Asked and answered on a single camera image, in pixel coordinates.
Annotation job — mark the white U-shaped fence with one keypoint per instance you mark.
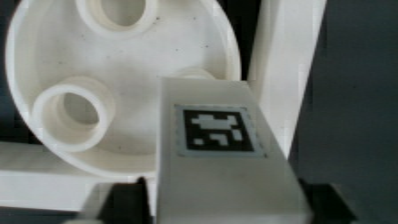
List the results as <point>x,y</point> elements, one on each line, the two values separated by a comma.
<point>275,27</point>

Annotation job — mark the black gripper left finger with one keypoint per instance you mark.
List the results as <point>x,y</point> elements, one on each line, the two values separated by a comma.
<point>117,204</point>

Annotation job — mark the white stool leg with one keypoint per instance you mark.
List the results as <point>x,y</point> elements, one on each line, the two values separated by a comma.
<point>225,180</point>

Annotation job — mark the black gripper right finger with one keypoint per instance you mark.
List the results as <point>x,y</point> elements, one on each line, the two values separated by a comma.
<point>328,207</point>

